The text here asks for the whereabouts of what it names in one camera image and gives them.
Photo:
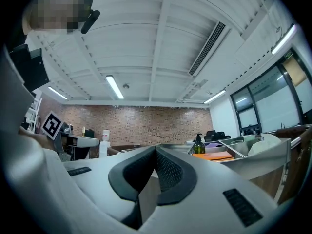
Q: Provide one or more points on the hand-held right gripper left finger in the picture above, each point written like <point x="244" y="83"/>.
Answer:
<point x="131" y="174"/>

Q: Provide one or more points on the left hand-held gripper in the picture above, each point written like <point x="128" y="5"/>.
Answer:
<point x="52" y="125"/>

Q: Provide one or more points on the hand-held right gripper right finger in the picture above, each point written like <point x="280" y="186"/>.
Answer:
<point x="175" y="177"/>

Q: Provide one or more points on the brown steel housekeeping cart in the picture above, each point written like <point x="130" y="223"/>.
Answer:
<point x="265" y="183"/>

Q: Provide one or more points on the person's left forearm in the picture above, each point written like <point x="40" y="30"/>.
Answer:
<point x="36" y="138"/>

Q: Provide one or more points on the yellow bottle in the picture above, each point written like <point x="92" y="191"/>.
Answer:
<point x="83" y="131"/>

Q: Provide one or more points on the white water dispenser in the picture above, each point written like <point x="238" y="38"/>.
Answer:
<point x="104" y="145"/>

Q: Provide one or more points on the dark pump bottle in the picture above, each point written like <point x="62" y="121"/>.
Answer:
<point x="198" y="146"/>

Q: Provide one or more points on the orange flat box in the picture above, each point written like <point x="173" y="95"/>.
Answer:
<point x="214" y="156"/>

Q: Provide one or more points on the purple cloth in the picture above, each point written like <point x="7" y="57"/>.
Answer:
<point x="214" y="144"/>

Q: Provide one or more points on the black office chair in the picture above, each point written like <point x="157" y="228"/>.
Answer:
<point x="210" y="135"/>
<point x="223" y="135"/>

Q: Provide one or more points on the long ceiling light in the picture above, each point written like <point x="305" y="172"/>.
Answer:
<point x="214" y="96"/>
<point x="284" y="39"/>
<point x="114" y="86"/>
<point x="57" y="92"/>

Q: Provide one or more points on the white shelving rack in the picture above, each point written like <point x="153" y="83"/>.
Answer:
<point x="33" y="116"/>

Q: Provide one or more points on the ceiling smoke detector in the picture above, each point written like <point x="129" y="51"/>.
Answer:
<point x="125" y="86"/>

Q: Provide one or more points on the black chest-mounted screen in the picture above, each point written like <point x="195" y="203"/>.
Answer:
<point x="31" y="67"/>

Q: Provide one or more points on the white soft packet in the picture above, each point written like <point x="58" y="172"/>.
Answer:
<point x="265" y="142"/>

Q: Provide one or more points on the black-framed glass partition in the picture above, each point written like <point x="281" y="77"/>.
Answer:
<point x="273" y="101"/>

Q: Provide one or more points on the ceiling air vent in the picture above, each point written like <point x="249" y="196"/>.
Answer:
<point x="207" y="49"/>

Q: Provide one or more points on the person's head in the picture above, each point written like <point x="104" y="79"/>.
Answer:
<point x="53" y="11"/>

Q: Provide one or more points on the green exit sign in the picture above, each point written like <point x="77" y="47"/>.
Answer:
<point x="288" y="54"/>

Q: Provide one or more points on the black head camera mount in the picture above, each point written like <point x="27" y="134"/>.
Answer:
<point x="90" y="22"/>

